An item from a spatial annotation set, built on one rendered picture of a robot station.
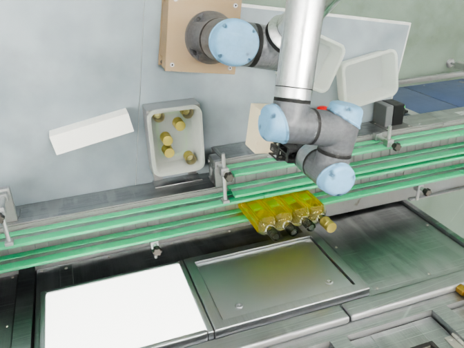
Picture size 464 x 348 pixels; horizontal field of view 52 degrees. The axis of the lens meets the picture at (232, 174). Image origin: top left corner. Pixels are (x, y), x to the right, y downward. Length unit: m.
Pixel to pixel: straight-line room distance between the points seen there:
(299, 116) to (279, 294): 0.63
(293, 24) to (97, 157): 0.87
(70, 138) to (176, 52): 0.41
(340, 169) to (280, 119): 0.18
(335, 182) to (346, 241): 0.72
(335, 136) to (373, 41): 0.88
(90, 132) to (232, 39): 0.53
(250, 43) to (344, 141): 0.40
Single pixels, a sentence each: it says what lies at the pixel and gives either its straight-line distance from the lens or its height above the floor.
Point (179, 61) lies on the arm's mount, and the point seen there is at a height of 0.85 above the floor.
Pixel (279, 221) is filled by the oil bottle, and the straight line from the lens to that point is 1.46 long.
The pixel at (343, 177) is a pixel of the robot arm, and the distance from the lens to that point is 1.02.
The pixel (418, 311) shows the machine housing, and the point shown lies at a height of 1.42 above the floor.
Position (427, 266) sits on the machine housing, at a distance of 1.65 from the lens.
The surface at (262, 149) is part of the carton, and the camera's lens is 1.29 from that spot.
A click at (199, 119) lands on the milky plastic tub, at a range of 1.51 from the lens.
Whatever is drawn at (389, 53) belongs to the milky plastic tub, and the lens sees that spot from 1.82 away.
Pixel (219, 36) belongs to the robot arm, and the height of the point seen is 1.06.
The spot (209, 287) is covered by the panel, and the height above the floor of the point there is 1.14.
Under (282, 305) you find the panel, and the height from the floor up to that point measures 1.30.
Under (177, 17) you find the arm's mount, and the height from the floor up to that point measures 0.84.
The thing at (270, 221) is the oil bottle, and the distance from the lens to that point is 1.45.
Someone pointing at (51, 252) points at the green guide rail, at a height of 0.92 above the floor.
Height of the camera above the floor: 2.23
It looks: 59 degrees down
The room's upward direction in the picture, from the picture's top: 140 degrees clockwise
